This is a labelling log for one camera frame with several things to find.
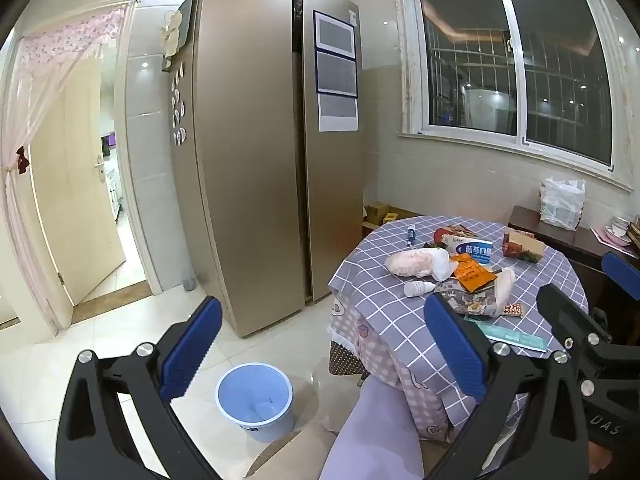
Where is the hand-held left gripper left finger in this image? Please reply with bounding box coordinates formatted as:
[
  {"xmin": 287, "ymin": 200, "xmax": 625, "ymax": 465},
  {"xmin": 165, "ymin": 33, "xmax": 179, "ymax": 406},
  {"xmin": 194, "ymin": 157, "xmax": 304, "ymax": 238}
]
[{"xmin": 54, "ymin": 295, "xmax": 224, "ymax": 480}]

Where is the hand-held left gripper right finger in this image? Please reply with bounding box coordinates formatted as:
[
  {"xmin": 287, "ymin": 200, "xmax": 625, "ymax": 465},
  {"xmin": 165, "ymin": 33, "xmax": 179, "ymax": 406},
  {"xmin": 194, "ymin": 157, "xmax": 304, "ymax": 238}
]
[{"xmin": 424, "ymin": 292, "xmax": 593, "ymax": 480}]

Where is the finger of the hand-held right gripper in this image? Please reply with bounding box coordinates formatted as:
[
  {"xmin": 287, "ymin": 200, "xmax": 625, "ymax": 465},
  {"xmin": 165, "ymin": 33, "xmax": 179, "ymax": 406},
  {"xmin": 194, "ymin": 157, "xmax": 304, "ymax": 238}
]
[
  {"xmin": 536, "ymin": 282, "xmax": 616, "ymax": 357},
  {"xmin": 601, "ymin": 251, "xmax": 640, "ymax": 303}
]

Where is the light blue plastic bin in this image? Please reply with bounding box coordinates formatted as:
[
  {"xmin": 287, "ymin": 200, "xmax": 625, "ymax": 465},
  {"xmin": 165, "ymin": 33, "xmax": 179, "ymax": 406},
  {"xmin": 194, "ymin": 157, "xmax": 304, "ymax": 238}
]
[{"xmin": 215, "ymin": 362, "xmax": 295, "ymax": 444}]

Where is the person's right hand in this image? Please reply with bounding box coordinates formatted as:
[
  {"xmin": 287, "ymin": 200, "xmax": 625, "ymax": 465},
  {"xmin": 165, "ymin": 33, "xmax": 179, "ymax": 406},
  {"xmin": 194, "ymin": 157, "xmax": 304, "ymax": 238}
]
[{"xmin": 589, "ymin": 444, "xmax": 621, "ymax": 480}]

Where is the pink plate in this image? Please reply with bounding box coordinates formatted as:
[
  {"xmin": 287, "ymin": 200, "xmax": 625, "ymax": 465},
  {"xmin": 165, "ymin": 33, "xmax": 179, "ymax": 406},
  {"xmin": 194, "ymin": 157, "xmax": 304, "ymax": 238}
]
[{"xmin": 591, "ymin": 227, "xmax": 634, "ymax": 247}]

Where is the dark patterned snack bag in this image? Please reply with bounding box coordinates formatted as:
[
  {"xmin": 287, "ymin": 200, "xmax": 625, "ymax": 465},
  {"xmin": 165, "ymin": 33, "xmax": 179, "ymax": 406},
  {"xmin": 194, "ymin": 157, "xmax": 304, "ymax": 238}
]
[{"xmin": 435, "ymin": 280, "xmax": 501, "ymax": 318}]

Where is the teal flat packet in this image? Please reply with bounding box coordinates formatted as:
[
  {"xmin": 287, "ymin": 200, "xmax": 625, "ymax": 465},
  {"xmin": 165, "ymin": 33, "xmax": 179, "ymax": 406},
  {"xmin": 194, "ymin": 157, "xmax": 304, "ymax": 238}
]
[{"xmin": 475, "ymin": 322, "xmax": 549, "ymax": 354}]

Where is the dark wooden cabinet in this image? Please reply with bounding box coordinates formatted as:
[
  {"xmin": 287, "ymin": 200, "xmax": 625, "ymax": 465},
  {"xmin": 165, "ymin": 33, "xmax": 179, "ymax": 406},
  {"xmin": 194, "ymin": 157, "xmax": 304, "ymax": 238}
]
[{"xmin": 507, "ymin": 205, "xmax": 633, "ymax": 311}]

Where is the clear plastic bag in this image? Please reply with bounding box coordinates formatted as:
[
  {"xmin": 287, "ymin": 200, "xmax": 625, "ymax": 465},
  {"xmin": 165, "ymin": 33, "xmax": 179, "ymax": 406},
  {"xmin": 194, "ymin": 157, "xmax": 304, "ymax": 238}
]
[{"xmin": 492, "ymin": 266, "xmax": 517, "ymax": 311}]

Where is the pink checked undercloth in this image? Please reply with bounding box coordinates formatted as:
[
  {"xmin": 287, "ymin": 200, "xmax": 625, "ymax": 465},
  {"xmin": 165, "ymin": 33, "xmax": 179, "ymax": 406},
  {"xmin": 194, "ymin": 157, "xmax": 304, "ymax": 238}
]
[{"xmin": 327, "ymin": 302, "xmax": 443, "ymax": 428}]

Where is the orange packet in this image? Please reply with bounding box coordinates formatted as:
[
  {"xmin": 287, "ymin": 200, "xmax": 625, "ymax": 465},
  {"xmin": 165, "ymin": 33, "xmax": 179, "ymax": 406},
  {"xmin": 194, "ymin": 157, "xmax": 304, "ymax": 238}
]
[{"xmin": 450, "ymin": 253, "xmax": 497, "ymax": 293}]

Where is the brown and red carton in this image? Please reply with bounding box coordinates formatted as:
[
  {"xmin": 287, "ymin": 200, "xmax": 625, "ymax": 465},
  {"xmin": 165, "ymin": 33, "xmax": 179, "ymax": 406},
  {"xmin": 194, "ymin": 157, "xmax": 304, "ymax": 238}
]
[{"xmin": 502, "ymin": 226, "xmax": 547, "ymax": 265}]

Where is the white plastic bag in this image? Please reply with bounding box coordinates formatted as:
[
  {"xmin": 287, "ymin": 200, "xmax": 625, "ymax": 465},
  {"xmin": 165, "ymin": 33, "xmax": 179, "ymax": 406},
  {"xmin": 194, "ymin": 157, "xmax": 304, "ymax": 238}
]
[{"xmin": 539, "ymin": 177, "xmax": 586, "ymax": 231}]

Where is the round table, checked cloth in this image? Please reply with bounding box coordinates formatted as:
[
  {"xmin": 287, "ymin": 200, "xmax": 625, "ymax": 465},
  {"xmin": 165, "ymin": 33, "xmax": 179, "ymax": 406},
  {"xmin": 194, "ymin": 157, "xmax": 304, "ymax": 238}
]
[{"xmin": 327, "ymin": 215, "xmax": 588, "ymax": 443}]

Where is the clear bag with pink contents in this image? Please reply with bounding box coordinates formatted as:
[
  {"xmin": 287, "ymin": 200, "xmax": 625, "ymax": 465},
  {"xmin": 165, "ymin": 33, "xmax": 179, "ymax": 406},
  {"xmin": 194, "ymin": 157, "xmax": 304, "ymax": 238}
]
[{"xmin": 385, "ymin": 248, "xmax": 454, "ymax": 282}]

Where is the blue and white box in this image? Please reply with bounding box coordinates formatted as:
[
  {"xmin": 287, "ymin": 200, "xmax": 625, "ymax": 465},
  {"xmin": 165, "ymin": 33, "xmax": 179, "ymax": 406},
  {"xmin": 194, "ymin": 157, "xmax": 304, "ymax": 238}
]
[{"xmin": 442, "ymin": 234, "xmax": 493, "ymax": 265}]

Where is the beige double-door refrigerator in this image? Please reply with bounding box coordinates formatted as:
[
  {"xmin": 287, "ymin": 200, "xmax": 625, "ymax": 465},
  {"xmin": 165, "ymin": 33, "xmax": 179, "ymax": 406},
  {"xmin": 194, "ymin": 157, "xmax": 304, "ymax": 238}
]
[{"xmin": 161, "ymin": 0, "xmax": 368, "ymax": 340}]

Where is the cream door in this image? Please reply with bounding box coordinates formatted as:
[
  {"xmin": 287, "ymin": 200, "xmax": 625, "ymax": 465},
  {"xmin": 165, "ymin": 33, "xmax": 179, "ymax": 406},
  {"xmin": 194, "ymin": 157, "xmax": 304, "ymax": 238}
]
[{"xmin": 29, "ymin": 45, "xmax": 129, "ymax": 309}]

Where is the group of white shell magnets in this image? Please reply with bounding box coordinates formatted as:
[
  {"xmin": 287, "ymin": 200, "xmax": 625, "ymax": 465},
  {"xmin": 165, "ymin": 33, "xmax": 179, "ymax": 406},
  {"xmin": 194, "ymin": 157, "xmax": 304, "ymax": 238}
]
[{"xmin": 169, "ymin": 64, "xmax": 188, "ymax": 147}]

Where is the white framed window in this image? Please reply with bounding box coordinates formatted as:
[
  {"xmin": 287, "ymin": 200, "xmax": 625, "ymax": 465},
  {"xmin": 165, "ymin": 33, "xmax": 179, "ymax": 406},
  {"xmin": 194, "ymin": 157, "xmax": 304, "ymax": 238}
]
[{"xmin": 391, "ymin": 0, "xmax": 639, "ymax": 194}]

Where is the white paper sheet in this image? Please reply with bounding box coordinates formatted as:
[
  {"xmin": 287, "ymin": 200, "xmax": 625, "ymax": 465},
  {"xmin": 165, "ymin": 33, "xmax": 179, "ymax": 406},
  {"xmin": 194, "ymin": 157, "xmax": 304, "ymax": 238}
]
[{"xmin": 318, "ymin": 94, "xmax": 360, "ymax": 133}]

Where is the blue framed label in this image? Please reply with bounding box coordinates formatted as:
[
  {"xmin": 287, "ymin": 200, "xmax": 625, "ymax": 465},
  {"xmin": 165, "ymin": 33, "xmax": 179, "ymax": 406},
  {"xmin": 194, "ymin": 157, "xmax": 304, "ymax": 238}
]
[
  {"xmin": 315, "ymin": 50, "xmax": 359, "ymax": 99},
  {"xmin": 313, "ymin": 10, "xmax": 359, "ymax": 56}
]

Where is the cream hanging ornament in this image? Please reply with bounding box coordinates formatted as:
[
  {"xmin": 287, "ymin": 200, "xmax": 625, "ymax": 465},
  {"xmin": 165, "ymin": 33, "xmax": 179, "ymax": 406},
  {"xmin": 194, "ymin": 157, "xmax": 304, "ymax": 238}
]
[{"xmin": 160, "ymin": 9, "xmax": 184, "ymax": 57}]

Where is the pink sheer curtain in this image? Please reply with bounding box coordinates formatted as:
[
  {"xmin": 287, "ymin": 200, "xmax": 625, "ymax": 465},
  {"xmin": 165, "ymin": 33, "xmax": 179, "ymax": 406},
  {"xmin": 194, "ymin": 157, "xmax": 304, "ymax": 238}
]
[{"xmin": 0, "ymin": 4, "xmax": 129, "ymax": 322}]

